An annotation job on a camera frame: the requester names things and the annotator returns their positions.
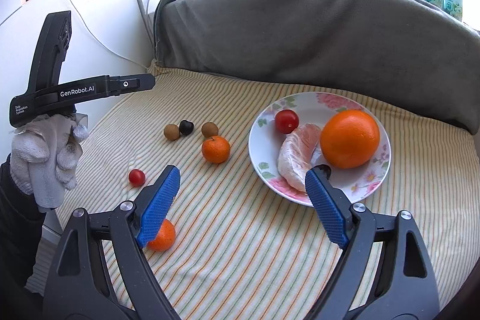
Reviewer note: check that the large orange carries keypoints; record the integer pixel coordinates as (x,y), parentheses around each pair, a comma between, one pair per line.
(350,138)

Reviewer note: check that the person's left forearm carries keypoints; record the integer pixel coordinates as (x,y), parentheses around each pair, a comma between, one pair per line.
(17,230)

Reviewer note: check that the striped bed cloth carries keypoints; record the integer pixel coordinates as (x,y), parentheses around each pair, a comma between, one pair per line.
(232,248)

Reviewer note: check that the small tangerine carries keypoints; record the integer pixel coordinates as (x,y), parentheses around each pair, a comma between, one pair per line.
(215,150)
(165,237)

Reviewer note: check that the person's left hand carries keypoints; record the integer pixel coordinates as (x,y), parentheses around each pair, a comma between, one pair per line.
(37,151)

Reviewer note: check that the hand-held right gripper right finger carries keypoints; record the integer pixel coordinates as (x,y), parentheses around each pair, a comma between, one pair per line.
(326,207)

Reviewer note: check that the brown longan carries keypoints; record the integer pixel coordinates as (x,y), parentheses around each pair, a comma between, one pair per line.
(209,129)
(171,131)

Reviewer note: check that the grey blanket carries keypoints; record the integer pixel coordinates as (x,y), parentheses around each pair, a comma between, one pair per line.
(318,39)

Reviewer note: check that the peeled pomelo segment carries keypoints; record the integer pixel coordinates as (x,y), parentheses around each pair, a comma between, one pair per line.
(296,158)

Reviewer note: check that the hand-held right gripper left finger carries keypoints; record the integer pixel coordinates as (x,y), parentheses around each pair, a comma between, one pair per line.
(159,207)

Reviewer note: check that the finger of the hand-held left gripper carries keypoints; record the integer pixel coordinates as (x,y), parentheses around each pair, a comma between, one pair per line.
(131,84)

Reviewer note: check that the red cherry tomato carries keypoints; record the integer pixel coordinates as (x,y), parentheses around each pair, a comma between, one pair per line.
(287,121)
(137,177)

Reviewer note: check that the floral white plate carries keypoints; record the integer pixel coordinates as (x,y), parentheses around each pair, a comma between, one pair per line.
(266,147)

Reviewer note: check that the white board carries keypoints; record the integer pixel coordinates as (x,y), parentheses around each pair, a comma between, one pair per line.
(105,24)

